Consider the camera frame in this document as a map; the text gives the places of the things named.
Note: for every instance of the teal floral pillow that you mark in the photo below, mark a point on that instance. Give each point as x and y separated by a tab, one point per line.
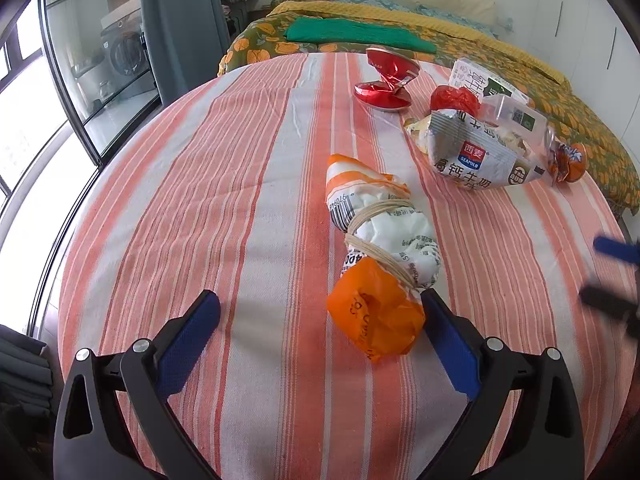
375	1
460	15

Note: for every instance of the green folded cloth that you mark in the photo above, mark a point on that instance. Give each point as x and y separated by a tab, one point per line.
360	34

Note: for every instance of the striped orange tablecloth table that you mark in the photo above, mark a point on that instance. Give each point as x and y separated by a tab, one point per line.
225	210

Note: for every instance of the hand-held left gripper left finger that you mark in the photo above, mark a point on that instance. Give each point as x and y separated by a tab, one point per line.
187	345

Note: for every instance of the grey washing machine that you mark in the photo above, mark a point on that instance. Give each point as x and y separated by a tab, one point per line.
127	52

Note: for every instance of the white oatmeal packet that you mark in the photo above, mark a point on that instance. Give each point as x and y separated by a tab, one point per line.
470	160

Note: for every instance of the red crushed can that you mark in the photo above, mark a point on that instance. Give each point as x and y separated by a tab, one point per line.
385	95

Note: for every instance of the glass sliding door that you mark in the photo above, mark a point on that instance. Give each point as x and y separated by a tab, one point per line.
75	35

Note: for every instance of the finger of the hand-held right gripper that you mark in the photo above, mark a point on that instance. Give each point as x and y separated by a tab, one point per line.
610	305
617	249

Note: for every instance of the balcony window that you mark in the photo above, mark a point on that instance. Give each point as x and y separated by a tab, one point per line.
30	110

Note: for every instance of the glass jar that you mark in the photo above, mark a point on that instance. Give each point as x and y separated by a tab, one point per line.
105	91

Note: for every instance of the blue grey curtain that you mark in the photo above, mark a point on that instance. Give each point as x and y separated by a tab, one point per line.
185	25

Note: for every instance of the white green carton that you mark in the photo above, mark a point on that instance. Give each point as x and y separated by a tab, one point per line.
470	77

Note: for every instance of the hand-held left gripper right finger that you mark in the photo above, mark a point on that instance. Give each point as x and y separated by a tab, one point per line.
452	345

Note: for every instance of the white wardrobe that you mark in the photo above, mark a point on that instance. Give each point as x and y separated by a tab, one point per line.
575	20

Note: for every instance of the yellow blanket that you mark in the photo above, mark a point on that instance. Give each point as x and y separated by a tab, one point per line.
450	30

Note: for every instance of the orange wrapped snack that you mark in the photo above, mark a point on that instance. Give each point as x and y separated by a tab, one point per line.
570	162

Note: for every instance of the orange white bag bundle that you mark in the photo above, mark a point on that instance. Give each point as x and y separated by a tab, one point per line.
385	230

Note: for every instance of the white storage bin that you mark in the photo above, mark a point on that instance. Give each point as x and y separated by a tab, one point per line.
87	80

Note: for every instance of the wooden nightstand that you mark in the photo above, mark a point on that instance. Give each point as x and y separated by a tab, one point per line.
260	14

